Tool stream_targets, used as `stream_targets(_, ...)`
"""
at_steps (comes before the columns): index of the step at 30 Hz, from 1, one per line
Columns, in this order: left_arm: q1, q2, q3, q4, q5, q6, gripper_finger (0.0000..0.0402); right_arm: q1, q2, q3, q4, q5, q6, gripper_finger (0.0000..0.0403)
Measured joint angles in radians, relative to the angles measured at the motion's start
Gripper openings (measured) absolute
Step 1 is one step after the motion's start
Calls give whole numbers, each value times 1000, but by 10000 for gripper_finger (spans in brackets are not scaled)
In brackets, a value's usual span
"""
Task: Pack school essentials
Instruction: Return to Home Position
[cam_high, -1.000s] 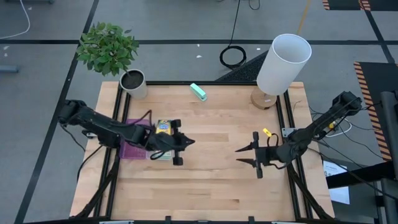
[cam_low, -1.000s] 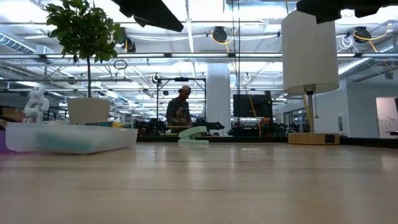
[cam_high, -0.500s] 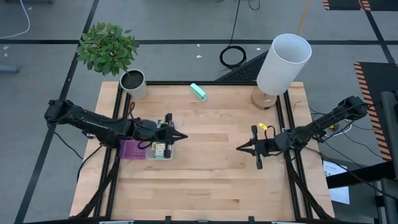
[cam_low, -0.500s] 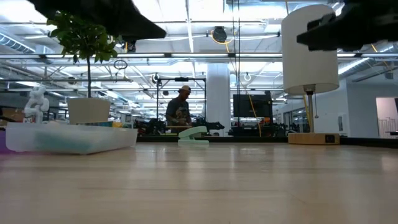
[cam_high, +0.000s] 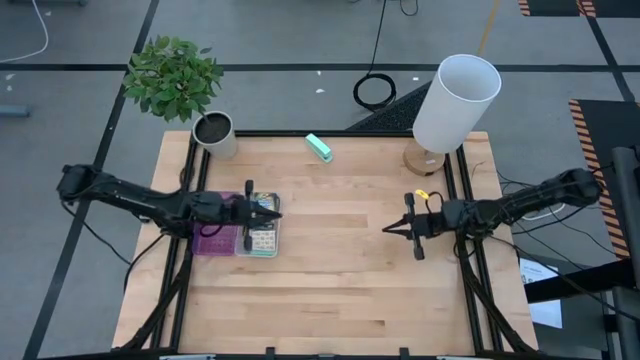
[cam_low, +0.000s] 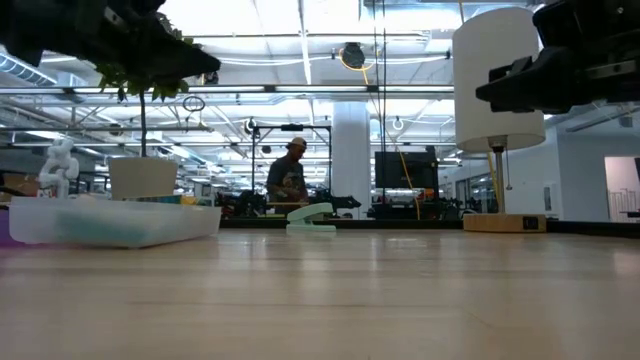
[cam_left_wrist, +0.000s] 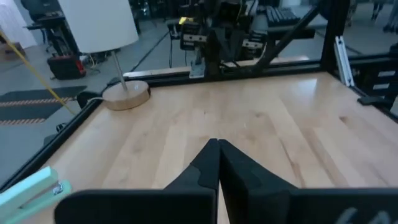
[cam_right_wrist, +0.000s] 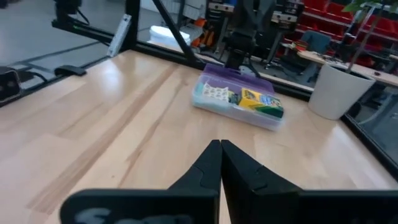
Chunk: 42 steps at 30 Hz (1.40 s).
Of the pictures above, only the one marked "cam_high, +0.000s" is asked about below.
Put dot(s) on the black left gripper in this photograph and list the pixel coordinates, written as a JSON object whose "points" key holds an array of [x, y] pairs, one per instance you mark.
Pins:
{"points": [[235, 211]]}

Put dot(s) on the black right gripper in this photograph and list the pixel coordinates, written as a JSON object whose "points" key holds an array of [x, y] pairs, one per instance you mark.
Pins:
{"points": [[430, 225]]}

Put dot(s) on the green yellow crayon box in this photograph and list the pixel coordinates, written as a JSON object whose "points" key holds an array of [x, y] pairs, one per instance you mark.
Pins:
{"points": [[265, 240]]}

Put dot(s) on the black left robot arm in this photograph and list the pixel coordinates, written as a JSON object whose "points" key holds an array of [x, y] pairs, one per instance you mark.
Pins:
{"points": [[140, 200]]}

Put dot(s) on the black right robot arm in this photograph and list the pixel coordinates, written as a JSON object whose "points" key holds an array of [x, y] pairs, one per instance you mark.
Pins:
{"points": [[520, 205]]}

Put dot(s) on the yellow tag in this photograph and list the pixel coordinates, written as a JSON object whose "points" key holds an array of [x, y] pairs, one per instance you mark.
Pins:
{"points": [[422, 194]]}

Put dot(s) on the clear pencil case purple lid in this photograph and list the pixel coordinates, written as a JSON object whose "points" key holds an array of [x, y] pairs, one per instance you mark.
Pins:
{"points": [[215, 245]]}

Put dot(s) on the mint green stapler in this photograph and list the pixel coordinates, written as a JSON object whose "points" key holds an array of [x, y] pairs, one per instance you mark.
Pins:
{"points": [[319, 147]]}

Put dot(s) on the black floor mat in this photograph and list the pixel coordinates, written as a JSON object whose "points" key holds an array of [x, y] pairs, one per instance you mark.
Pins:
{"points": [[395, 115]]}

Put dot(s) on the white shade wooden base lamp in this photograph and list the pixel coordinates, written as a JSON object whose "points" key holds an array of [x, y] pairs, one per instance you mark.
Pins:
{"points": [[450, 110]]}

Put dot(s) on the white paper sheet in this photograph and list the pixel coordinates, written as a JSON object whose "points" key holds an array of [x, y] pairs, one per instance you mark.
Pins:
{"points": [[542, 295]]}

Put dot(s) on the green potted plant white pot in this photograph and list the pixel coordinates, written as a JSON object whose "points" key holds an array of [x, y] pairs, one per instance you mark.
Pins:
{"points": [[175, 80]]}

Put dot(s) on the hazard striped floor mat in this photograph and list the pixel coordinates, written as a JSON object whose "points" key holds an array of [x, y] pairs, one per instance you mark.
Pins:
{"points": [[560, 6], [600, 150]]}

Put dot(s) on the black aluminium table frame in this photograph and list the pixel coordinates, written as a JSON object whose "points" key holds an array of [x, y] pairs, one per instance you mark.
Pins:
{"points": [[280, 133]]}

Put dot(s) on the grey metal post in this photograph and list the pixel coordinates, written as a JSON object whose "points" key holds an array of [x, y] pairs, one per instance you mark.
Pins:
{"points": [[627, 250]]}

